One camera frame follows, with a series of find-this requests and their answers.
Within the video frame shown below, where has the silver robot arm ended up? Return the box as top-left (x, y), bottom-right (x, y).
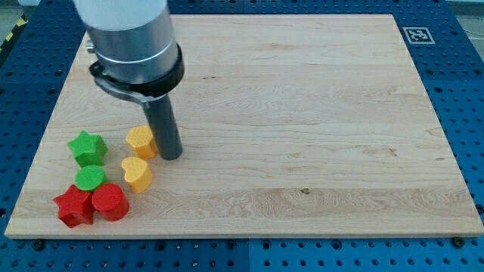
top-left (73, 0), bottom-right (185, 160)

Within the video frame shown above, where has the red cylinder block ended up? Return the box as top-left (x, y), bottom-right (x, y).
top-left (92, 184), bottom-right (129, 221)

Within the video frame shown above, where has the red star block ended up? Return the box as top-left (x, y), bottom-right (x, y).
top-left (53, 184), bottom-right (95, 228)

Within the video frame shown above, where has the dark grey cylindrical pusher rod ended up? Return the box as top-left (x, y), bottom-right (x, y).
top-left (144, 94), bottom-right (182, 160)

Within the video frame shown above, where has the black and yellow hazard tape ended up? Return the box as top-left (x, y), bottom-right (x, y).
top-left (1, 14), bottom-right (29, 54)

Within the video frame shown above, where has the yellow heart block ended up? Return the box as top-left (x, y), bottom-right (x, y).
top-left (121, 157), bottom-right (154, 193)

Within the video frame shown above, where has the wooden board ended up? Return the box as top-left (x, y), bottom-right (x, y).
top-left (5, 14), bottom-right (483, 240)

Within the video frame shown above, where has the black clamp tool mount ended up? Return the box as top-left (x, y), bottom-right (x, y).
top-left (89, 44), bottom-right (185, 104)

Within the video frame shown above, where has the yellow hexagon block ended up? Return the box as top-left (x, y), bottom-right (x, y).
top-left (126, 125), bottom-right (158, 159)

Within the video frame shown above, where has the green cylinder block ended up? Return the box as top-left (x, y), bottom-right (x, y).
top-left (75, 165), bottom-right (108, 192)

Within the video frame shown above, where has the white fiducial marker tag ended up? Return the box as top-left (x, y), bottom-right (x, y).
top-left (403, 26), bottom-right (435, 45)

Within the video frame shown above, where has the green star block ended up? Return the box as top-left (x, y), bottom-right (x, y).
top-left (67, 131), bottom-right (108, 168)

